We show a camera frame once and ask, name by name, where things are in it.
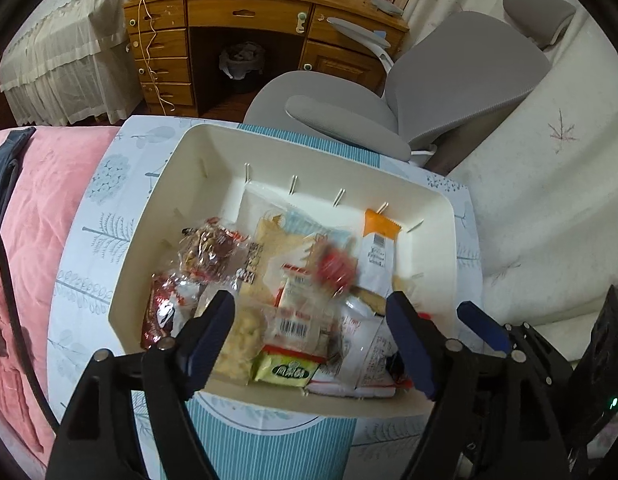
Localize small green snack packet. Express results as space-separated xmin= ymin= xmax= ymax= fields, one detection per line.
xmin=251 ymin=350 xmax=322 ymax=388

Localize fluffy pale floss snack packet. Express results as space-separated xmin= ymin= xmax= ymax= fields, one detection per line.
xmin=209 ymin=305 xmax=270 ymax=386

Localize orange snack packet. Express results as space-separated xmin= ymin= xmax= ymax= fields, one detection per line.
xmin=359 ymin=208 xmax=402 ymax=301

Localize grey office chair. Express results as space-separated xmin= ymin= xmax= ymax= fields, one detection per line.
xmin=243 ymin=0 xmax=577 ymax=171

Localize thick black cable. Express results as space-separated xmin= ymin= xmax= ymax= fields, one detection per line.
xmin=0 ymin=217 xmax=62 ymax=431

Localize floral cream curtain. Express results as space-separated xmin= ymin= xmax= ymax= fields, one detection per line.
xmin=396 ymin=0 xmax=618 ymax=361

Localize wooden desk with drawers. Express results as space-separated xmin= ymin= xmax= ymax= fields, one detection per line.
xmin=123 ymin=0 xmax=410 ymax=123

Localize round nut cake packet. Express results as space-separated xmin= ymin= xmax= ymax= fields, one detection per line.
xmin=176 ymin=217 xmax=252 ymax=291

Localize white charging cable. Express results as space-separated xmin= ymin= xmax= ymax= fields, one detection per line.
xmin=136 ymin=0 xmax=177 ymax=113

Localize toast slice packet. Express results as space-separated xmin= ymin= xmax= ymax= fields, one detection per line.
xmin=239 ymin=185 xmax=350 ymax=311

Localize trash bin with liner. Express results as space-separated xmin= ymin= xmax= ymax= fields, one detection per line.
xmin=219 ymin=41 xmax=267 ymax=95

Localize brown chocolate pie packet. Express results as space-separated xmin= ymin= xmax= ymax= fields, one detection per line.
xmin=141 ymin=270 xmax=204 ymax=351

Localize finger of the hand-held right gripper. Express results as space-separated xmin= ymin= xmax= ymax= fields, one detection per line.
xmin=456 ymin=301 xmax=516 ymax=359

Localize pink blanket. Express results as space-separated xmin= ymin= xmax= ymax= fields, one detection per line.
xmin=0 ymin=125 xmax=120 ymax=461

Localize red cookie packet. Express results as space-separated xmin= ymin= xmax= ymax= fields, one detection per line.
xmin=276 ymin=262 xmax=322 ymax=311

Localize white snack packet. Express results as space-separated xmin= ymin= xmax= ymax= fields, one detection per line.
xmin=306 ymin=295 xmax=414 ymax=398

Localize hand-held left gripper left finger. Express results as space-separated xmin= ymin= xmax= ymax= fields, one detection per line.
xmin=45 ymin=290 xmax=237 ymax=480

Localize red fruit snack packet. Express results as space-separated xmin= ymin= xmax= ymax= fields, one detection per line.
xmin=314 ymin=245 xmax=360 ymax=296

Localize dark blue jeans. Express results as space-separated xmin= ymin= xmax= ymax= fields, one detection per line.
xmin=0 ymin=127 xmax=37 ymax=216

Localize white plastic storage box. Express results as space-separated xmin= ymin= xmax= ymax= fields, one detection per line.
xmin=108 ymin=124 xmax=460 ymax=418

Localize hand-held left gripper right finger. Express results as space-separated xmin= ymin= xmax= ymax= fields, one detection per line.
xmin=386 ymin=291 xmax=572 ymax=480

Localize white lace furniture cover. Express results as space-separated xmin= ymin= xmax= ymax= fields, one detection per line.
xmin=0 ymin=0 xmax=157 ymax=128

